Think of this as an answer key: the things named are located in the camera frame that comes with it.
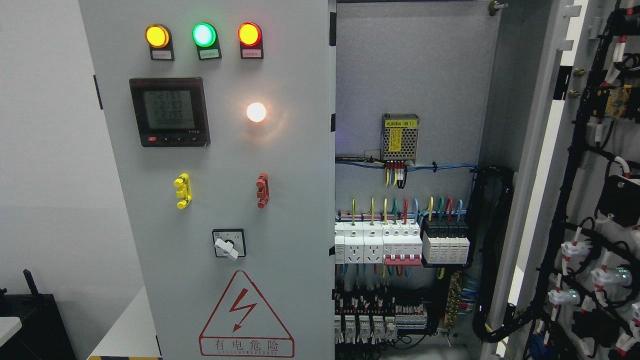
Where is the grey cabinet door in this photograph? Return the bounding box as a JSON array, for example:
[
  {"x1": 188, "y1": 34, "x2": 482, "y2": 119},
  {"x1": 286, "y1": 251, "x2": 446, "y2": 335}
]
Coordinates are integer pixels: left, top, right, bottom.
[
  {"x1": 487, "y1": 0, "x2": 639, "y2": 360},
  {"x1": 78, "y1": 0, "x2": 336, "y2": 360}
]

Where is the red terminal connector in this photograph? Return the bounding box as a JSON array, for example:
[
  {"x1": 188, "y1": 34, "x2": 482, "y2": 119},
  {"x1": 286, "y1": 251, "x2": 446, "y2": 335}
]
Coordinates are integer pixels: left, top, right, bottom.
[{"x1": 255, "y1": 172, "x2": 270, "y2": 208}]

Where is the metal mesh power supply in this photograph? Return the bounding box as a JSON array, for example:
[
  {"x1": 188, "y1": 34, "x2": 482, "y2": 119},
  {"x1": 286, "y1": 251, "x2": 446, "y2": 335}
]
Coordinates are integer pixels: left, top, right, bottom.
[{"x1": 381, "y1": 112, "x2": 420, "y2": 162}]

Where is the white glowing indicator light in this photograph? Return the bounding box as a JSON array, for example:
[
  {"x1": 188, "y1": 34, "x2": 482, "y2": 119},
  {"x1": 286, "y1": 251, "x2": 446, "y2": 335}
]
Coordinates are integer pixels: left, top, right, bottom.
[{"x1": 246, "y1": 102, "x2": 267, "y2": 123}]

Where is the white socket breaker row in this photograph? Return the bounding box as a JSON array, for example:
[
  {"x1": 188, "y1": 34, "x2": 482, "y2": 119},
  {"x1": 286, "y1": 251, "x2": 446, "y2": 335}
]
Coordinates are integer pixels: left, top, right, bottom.
[{"x1": 334, "y1": 220, "x2": 423, "y2": 266}]

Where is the yellow terminal connector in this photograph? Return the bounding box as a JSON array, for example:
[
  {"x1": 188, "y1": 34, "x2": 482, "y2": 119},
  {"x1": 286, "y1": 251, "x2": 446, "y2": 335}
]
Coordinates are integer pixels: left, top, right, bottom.
[{"x1": 173, "y1": 172, "x2": 192, "y2": 210}]

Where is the black white surge protector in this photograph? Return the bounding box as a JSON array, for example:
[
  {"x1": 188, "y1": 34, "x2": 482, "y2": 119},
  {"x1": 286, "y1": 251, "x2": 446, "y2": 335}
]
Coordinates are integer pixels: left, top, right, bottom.
[{"x1": 422, "y1": 218, "x2": 472, "y2": 268}]

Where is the lower relay terminal row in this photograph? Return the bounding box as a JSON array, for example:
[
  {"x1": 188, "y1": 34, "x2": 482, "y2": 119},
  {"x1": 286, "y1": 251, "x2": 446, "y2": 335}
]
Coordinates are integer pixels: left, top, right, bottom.
[{"x1": 332, "y1": 285, "x2": 429, "y2": 346}]

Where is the red indicator light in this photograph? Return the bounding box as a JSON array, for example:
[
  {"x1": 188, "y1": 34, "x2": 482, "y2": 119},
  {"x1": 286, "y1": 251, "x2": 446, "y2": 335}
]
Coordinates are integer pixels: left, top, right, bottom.
[{"x1": 237, "y1": 22, "x2": 265, "y2": 59}]

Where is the red electrical warning sticker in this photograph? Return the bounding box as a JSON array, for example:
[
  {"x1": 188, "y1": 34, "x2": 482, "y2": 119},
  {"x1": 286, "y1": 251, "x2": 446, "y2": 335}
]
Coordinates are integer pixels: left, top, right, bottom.
[{"x1": 199, "y1": 269, "x2": 295, "y2": 358}]

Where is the black digital power meter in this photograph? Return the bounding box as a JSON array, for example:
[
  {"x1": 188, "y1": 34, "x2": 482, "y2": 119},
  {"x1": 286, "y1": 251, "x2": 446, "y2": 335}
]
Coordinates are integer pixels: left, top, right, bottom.
[{"x1": 129, "y1": 77, "x2": 210, "y2": 147}]

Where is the brass terminal bar right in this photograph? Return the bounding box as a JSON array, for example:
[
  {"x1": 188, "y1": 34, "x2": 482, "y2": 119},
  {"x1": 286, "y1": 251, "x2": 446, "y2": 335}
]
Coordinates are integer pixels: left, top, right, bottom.
[{"x1": 443, "y1": 271, "x2": 462, "y2": 332}]

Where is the green indicator light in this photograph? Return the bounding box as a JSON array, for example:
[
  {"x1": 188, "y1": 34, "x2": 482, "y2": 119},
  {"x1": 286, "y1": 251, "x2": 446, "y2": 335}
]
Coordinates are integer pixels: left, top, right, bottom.
[{"x1": 191, "y1": 22, "x2": 222, "y2": 60}]

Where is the yellow indicator light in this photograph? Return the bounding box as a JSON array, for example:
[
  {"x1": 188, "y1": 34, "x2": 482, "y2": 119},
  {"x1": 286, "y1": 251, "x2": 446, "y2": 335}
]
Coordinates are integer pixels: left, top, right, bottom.
[{"x1": 145, "y1": 23, "x2": 175, "y2": 61}]

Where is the black box on floor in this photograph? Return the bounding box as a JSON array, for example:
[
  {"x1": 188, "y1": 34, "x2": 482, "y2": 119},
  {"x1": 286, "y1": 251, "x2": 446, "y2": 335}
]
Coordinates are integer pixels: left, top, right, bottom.
[{"x1": 0, "y1": 269, "x2": 76, "y2": 360}]

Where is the black cable loom right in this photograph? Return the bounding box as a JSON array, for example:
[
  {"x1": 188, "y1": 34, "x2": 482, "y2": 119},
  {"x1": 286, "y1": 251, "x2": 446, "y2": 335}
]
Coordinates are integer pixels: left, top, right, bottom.
[{"x1": 467, "y1": 165, "x2": 516, "y2": 344}]

